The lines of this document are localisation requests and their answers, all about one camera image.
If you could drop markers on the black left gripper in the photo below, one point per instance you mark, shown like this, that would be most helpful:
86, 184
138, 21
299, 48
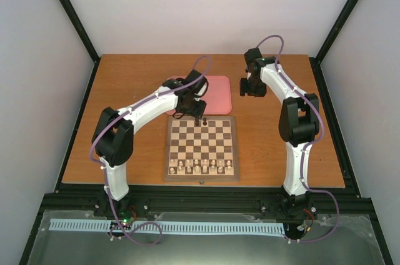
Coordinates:
199, 112

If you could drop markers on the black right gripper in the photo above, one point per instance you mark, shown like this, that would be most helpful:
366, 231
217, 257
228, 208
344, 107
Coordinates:
243, 90

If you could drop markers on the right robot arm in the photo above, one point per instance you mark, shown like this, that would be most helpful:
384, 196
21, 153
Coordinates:
298, 123

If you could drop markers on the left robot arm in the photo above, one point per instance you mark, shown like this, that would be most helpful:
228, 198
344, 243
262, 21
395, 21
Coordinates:
112, 143

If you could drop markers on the light king chess piece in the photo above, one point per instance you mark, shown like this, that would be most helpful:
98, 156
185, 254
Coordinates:
205, 166

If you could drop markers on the light queen chess piece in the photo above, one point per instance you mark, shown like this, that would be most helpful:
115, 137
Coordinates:
197, 169

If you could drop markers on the pink plastic tray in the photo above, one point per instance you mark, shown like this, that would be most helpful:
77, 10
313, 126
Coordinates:
214, 90

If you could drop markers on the wooden chessboard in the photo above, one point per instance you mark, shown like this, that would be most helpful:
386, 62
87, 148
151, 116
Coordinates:
217, 140

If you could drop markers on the black aluminium frame rail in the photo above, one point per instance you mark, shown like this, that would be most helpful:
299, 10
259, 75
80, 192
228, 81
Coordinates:
262, 203

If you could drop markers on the light blue cable duct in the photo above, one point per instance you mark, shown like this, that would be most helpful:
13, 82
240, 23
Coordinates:
171, 227

